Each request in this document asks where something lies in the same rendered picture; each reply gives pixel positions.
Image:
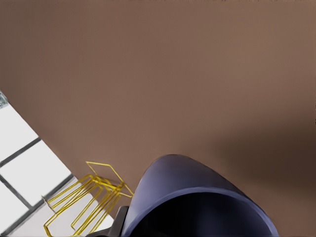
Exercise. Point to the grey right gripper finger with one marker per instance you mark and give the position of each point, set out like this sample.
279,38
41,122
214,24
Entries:
118,223

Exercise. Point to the dark blue cup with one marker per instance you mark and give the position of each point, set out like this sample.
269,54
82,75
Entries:
172,177

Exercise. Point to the silver frame post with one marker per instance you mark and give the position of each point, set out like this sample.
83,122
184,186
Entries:
2,100

